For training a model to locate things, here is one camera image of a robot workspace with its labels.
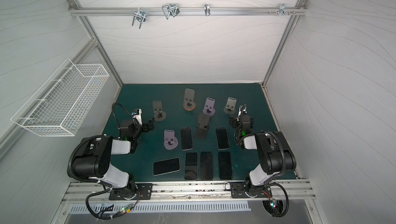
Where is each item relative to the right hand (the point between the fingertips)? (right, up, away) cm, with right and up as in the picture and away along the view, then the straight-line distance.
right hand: (244, 112), depth 95 cm
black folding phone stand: (-26, -8, -5) cm, 28 cm away
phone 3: (-36, -16, -4) cm, 39 cm away
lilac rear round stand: (-22, +3, +4) cm, 22 cm away
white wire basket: (-91, +5, -27) cm, 95 cm away
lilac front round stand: (-45, -16, -9) cm, 48 cm away
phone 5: (-24, -28, -13) cm, 40 cm away
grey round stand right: (-8, +4, +6) cm, 10 cm away
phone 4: (-14, -16, -2) cm, 21 cm away
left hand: (-60, -2, 0) cm, 60 cm away
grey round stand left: (-55, -3, +7) cm, 56 cm away
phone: (-32, -28, -12) cm, 45 cm away
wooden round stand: (-36, +4, +11) cm, 38 cm away
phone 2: (-46, -28, -13) cm, 55 cm away
